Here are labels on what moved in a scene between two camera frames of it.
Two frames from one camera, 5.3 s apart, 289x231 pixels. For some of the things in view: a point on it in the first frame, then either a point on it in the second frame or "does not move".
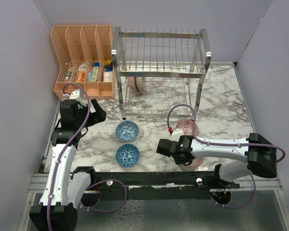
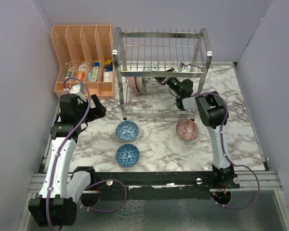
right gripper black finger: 164,147 → 161,79
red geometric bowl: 187,125 does not move
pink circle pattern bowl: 195,162 → 151,81
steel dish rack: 159,71 does not move
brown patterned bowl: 140,83 does not move
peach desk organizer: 86,58 does not move
